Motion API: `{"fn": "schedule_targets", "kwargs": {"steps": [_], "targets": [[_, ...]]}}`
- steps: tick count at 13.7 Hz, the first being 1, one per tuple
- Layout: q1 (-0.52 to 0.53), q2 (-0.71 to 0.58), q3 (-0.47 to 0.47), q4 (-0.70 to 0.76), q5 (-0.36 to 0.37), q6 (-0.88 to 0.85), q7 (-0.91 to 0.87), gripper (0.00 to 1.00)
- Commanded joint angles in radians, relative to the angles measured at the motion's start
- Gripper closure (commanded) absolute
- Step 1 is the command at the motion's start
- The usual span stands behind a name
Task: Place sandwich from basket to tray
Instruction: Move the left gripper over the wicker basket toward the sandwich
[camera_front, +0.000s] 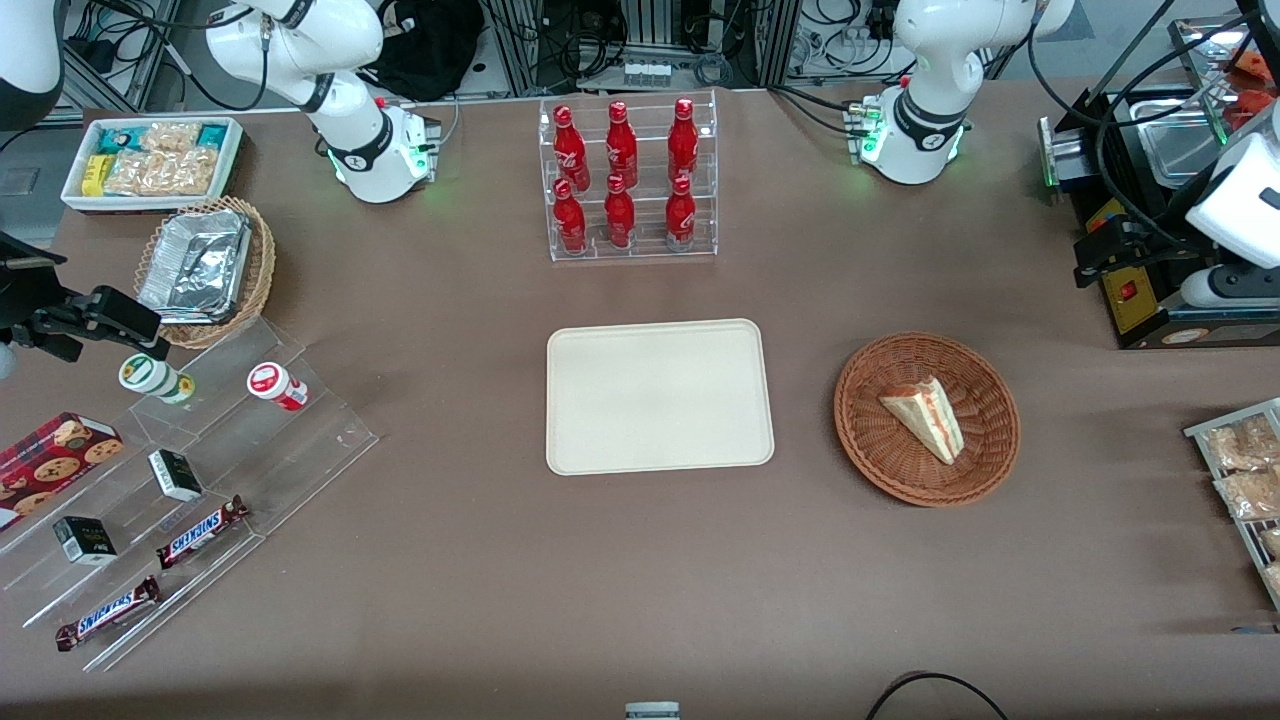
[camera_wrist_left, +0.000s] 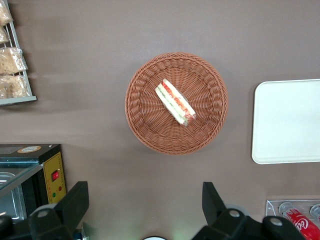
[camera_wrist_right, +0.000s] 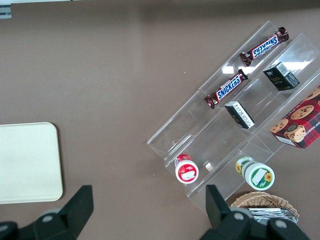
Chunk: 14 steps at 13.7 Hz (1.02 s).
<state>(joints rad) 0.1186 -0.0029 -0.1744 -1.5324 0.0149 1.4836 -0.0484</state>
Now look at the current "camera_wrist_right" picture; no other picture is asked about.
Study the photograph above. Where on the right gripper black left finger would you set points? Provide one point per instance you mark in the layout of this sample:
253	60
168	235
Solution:
72	215

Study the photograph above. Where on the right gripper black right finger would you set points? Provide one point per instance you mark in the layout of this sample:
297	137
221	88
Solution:
225	222

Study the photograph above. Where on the light wicker basket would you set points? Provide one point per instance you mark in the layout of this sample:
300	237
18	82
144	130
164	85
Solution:
262	198

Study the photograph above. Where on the beige plastic tray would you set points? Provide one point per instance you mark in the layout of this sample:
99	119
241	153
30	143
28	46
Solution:
27	162

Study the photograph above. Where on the silver foil container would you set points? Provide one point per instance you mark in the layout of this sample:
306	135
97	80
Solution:
270	213

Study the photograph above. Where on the green sunflower yogurt bottle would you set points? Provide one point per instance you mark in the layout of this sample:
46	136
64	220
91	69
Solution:
257	176

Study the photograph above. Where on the red white yogurt bottle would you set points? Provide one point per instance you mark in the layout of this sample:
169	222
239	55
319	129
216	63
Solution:
186	172

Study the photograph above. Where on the clear acrylic stepped shelf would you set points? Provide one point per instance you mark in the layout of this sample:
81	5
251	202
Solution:
200	135

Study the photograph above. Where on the small black carton box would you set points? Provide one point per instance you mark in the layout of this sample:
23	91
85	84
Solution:
240	115
281	78

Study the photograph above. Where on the red tartan cookie box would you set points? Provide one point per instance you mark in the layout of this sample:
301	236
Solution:
300	120

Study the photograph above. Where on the Snickers chocolate bar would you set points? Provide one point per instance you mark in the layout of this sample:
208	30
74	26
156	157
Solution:
265	46
228	87

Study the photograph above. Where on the small white grey device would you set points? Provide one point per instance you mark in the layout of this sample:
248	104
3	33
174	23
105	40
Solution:
5	11

